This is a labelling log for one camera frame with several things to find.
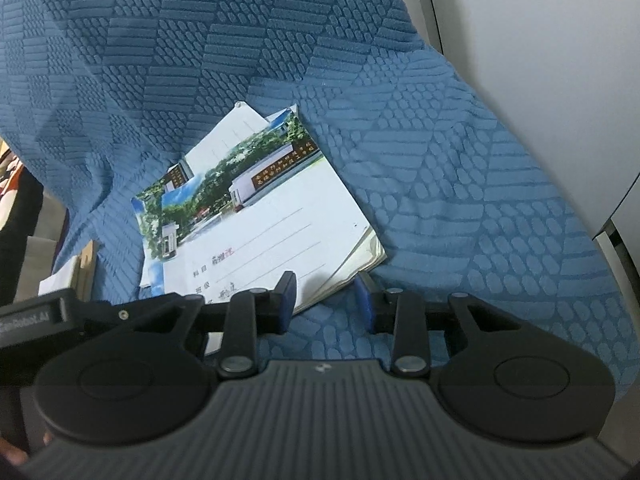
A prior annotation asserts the blue textured cover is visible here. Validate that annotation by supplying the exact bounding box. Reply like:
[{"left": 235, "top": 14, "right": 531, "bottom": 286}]
[{"left": 0, "top": 0, "right": 640, "bottom": 411}]

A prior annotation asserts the red black white striped blanket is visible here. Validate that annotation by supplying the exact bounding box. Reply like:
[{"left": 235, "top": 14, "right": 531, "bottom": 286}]
[{"left": 0, "top": 142, "right": 48, "bottom": 241}]

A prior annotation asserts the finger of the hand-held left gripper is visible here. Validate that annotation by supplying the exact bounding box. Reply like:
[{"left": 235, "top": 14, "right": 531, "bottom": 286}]
[{"left": 65, "top": 296, "right": 166, "bottom": 333}]

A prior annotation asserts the person's left hand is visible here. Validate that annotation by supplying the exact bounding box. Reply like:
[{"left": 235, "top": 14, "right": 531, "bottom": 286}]
[{"left": 0, "top": 437, "right": 28, "bottom": 467}]

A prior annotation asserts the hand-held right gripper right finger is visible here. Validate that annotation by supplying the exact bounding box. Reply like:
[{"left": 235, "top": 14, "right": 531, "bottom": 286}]
[{"left": 354, "top": 271, "right": 523, "bottom": 380}]

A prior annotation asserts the scenic cover notebook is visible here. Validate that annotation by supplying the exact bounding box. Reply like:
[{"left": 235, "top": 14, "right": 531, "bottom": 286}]
[
  {"left": 161, "top": 104, "right": 387, "bottom": 317},
  {"left": 131, "top": 160, "right": 201, "bottom": 291}
]

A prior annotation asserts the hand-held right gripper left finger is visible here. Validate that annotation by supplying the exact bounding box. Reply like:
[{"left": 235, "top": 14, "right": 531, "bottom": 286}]
[{"left": 125, "top": 270, "right": 297, "bottom": 380}]

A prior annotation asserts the brown painting cover book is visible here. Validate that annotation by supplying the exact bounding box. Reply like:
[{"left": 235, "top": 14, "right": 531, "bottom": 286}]
[{"left": 70, "top": 240, "right": 98, "bottom": 303}]

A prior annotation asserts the beige bed sheet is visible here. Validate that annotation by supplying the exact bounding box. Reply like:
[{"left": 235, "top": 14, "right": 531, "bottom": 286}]
[{"left": 25, "top": 200, "right": 71, "bottom": 291}]

